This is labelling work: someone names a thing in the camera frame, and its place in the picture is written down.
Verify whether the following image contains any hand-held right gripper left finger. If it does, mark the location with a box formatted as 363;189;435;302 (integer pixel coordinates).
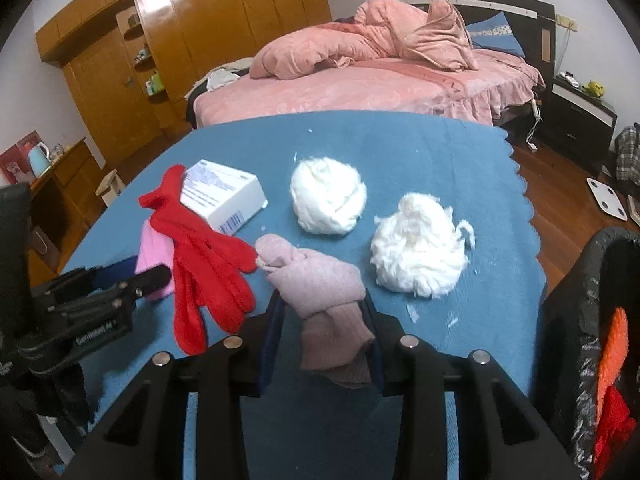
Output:
62;290;288;480

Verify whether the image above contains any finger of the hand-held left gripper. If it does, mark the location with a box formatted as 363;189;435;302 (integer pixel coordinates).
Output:
47;265;174;332
30;256;140;302

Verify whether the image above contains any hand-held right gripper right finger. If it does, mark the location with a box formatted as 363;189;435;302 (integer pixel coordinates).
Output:
360;292;583;480

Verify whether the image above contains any light pink glove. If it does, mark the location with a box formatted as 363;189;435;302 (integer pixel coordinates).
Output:
135;219;177;302

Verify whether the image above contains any red knit glove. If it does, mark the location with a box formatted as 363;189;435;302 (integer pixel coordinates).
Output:
138;164;258;356

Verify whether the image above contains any dusty pink sock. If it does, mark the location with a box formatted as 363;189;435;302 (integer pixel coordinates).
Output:
255;233;376;390

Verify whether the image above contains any fluffy white cotton ball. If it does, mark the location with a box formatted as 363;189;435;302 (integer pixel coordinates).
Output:
370;192;476;300

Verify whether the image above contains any white cardboard box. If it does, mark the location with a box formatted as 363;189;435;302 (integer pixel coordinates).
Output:
180;159;268;236

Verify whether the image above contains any compact white cotton ball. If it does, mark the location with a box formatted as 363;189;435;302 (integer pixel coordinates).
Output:
290;156;368;236

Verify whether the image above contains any black trash bin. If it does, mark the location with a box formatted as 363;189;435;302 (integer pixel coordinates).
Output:
537;227;640;480

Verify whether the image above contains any black bin liner bag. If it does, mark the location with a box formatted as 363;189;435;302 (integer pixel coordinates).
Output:
545;227;640;480

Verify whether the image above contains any orange foam net sleeve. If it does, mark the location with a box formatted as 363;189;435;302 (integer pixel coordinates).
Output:
597;307;630;397

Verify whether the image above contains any red plastic bag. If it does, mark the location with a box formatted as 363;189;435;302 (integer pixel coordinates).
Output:
592;385;638;479

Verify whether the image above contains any wooden desk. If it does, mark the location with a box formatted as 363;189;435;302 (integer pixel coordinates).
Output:
27;137;108;281

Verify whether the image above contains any light blue kettle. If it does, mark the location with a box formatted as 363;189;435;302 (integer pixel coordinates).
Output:
26;142;51;177

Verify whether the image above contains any red gift box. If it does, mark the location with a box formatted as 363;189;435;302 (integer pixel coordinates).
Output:
0;131;44;187

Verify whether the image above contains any black cloth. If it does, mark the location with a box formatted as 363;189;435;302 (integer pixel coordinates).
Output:
185;87;208;127

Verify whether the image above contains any blue table cloth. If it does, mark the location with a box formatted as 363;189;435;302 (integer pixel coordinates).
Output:
59;110;548;480

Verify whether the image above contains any beige clothes pile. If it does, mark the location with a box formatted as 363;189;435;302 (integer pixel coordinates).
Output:
197;57;256;93

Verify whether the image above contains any bed with pink bedding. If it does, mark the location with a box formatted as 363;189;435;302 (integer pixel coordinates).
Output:
192;50;546;128

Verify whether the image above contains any wooden wardrobe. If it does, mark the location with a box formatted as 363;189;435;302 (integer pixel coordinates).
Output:
35;0;332;143

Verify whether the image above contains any white bathroom scale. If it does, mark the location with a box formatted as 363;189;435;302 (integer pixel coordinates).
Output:
586;176;629;219

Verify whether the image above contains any pink duvet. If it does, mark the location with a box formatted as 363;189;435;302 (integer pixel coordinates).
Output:
249;0;480;80

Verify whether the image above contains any black and white nightstand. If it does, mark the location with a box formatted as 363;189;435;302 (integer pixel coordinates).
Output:
542;75;618;178

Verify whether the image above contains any plaid cloth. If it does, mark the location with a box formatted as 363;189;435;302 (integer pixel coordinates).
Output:
614;124;640;187

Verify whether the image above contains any large blue pillow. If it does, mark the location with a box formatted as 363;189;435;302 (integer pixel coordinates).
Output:
465;11;526;58

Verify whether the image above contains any dark bed headboard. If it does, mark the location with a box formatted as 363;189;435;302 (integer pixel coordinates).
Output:
368;0;557;78

